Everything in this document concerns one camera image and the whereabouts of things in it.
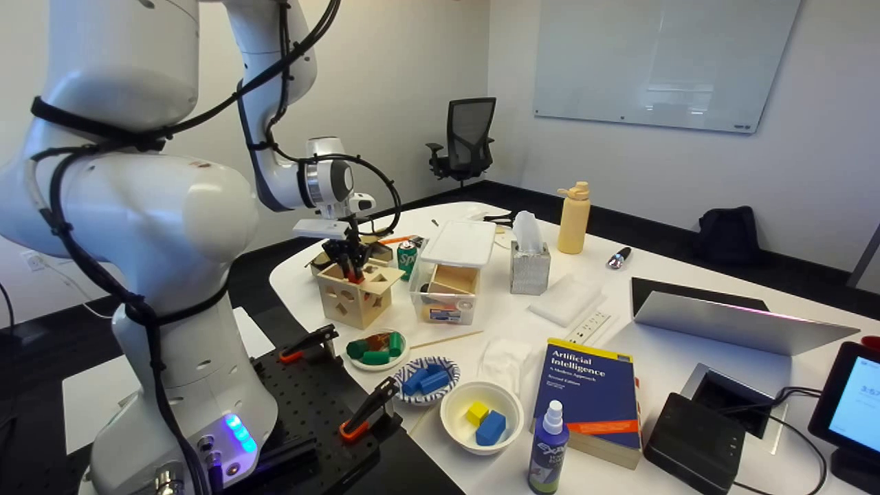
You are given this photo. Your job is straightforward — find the black desk cable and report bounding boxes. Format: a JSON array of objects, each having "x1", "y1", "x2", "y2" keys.
[{"x1": 733, "y1": 382, "x2": 830, "y2": 495}]

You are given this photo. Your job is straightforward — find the clear plastic bin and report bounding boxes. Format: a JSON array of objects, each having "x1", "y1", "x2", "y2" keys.
[{"x1": 408, "y1": 258, "x2": 488, "y2": 329}]

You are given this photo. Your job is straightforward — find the black office chair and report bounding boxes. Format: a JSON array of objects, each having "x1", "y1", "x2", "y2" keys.
[{"x1": 425, "y1": 93, "x2": 500, "y2": 186}]

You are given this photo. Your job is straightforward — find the blue cylinder block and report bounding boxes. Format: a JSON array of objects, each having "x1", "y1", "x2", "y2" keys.
[
  {"x1": 399, "y1": 372, "x2": 432, "y2": 402},
  {"x1": 421, "y1": 362, "x2": 458, "y2": 391}
]

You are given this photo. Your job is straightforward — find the silver laptop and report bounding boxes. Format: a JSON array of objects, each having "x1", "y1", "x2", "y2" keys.
[{"x1": 603, "y1": 288, "x2": 861, "y2": 408}]

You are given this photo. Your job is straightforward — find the beige water bottle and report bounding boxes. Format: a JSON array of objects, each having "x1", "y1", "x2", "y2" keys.
[{"x1": 557, "y1": 179, "x2": 594, "y2": 258}]

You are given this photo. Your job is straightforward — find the white bowl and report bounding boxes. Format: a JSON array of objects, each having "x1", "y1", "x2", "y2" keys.
[{"x1": 438, "y1": 379, "x2": 529, "y2": 459}]

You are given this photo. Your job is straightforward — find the black framed touchscreen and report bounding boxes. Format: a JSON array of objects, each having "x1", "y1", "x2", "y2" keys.
[{"x1": 806, "y1": 338, "x2": 880, "y2": 495}]

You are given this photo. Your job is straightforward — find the thin wooden stick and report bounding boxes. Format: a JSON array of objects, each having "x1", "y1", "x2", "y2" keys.
[{"x1": 408, "y1": 328, "x2": 488, "y2": 353}]

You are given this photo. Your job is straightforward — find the white plate with green blocks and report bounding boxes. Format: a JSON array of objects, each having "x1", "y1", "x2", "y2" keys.
[{"x1": 344, "y1": 328, "x2": 412, "y2": 373}]

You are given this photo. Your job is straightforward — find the black square pad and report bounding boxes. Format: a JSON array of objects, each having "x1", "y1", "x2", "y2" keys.
[{"x1": 691, "y1": 369, "x2": 778, "y2": 439}]

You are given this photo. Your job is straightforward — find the spray bottle with purple label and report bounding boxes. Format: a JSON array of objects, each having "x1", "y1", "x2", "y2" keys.
[{"x1": 526, "y1": 397, "x2": 572, "y2": 495}]

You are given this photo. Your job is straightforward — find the black bag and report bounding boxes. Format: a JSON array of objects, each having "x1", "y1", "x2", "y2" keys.
[{"x1": 693, "y1": 204, "x2": 764, "y2": 270}]

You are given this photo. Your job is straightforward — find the white foam pad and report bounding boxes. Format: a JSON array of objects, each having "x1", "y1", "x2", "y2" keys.
[{"x1": 529, "y1": 272, "x2": 608, "y2": 329}]

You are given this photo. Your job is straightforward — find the white bin lid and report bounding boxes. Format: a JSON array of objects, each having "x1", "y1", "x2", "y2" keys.
[{"x1": 416, "y1": 217, "x2": 499, "y2": 272}]

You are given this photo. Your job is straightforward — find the wall whiteboard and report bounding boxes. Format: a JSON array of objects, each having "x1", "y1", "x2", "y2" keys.
[{"x1": 533, "y1": 0, "x2": 806, "y2": 138}]

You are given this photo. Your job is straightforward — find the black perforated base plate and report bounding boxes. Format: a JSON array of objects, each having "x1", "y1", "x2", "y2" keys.
[{"x1": 217, "y1": 342, "x2": 469, "y2": 495}]

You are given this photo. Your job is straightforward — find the wooden shape sorter box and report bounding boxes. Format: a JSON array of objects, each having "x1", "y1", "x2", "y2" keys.
[{"x1": 312, "y1": 251, "x2": 404, "y2": 333}]

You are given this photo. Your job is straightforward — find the blue patterned paper plate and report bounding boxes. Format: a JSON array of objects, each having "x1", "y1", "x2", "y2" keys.
[{"x1": 393, "y1": 355, "x2": 465, "y2": 412}]

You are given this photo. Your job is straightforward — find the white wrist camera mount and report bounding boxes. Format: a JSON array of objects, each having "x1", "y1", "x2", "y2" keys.
[{"x1": 293, "y1": 214, "x2": 359, "y2": 244}]

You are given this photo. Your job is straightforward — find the yellow block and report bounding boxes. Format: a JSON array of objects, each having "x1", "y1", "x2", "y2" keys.
[{"x1": 463, "y1": 399, "x2": 496, "y2": 427}]

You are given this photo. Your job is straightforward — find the grey tissue box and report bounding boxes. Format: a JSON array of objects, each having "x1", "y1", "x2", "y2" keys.
[{"x1": 507, "y1": 208, "x2": 554, "y2": 298}]

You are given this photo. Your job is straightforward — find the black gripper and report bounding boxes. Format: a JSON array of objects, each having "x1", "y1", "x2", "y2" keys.
[{"x1": 322, "y1": 223, "x2": 370, "y2": 283}]

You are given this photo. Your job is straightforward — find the black clamp with orange grip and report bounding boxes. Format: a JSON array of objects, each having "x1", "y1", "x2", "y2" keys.
[
  {"x1": 275, "y1": 322, "x2": 342, "y2": 369},
  {"x1": 337, "y1": 373, "x2": 404, "y2": 445}
]

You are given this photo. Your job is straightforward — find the blue rectangular block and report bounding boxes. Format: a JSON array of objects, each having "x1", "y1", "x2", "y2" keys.
[{"x1": 473, "y1": 408, "x2": 513, "y2": 450}]

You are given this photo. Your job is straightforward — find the blue and yellow book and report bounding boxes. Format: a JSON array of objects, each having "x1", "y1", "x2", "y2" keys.
[{"x1": 533, "y1": 336, "x2": 645, "y2": 470}]

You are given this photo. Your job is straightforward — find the wooden sorter lid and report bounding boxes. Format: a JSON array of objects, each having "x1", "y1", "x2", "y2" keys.
[{"x1": 309, "y1": 229, "x2": 396, "y2": 272}]

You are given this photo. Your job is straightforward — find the black marker pen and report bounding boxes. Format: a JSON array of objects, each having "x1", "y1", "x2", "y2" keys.
[{"x1": 603, "y1": 244, "x2": 635, "y2": 272}]

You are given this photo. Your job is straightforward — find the black box device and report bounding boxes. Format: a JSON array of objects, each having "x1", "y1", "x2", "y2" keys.
[{"x1": 642, "y1": 391, "x2": 748, "y2": 495}]

